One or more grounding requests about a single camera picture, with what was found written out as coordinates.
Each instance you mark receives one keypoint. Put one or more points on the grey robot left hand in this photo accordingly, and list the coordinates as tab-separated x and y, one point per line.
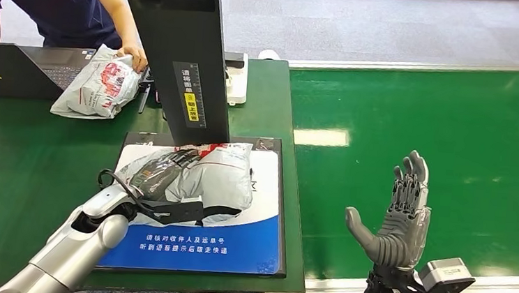
159	177

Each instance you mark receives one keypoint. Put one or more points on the person's left hand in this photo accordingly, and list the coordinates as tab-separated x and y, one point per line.
134	57

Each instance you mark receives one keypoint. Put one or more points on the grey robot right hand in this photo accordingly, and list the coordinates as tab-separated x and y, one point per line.
401	235

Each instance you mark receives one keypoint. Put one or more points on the grey mailer bag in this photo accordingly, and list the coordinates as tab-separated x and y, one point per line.
99	89
224	180

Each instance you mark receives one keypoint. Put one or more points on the black weighing device column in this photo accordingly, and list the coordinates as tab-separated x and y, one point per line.
184	42

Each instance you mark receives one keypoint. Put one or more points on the weighing platform, blue-white sign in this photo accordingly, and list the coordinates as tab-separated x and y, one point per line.
233	250

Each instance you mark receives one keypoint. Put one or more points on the white device box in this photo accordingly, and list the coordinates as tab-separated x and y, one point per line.
238	86

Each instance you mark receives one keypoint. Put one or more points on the green conveyor belt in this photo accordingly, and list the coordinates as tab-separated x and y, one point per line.
449	155

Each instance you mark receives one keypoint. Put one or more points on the small black box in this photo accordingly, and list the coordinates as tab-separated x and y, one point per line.
234	60

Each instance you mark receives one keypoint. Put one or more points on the black laptop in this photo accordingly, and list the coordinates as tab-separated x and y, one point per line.
5	72

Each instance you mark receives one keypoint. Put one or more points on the white round cap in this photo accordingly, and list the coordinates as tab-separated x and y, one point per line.
270	54

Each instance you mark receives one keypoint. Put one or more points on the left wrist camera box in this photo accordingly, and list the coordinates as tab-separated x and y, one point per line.
180	212

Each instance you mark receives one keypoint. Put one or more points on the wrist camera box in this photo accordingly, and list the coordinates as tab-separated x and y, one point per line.
180	212
446	278

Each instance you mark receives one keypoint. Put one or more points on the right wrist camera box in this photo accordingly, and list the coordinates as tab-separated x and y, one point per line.
446	278

